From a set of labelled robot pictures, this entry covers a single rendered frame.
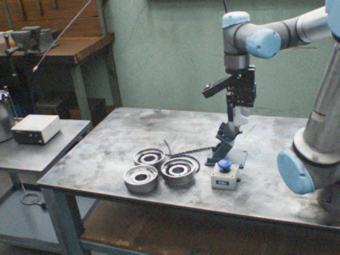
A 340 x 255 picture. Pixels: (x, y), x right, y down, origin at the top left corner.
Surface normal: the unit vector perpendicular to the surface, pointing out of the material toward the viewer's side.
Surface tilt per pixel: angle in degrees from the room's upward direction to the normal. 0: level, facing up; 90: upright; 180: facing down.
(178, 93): 90
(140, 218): 0
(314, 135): 93
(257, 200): 0
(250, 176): 0
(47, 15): 90
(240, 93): 90
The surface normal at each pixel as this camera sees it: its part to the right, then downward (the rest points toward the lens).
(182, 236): -0.11, -0.88
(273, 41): 0.39, 0.39
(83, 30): -0.34, 0.46
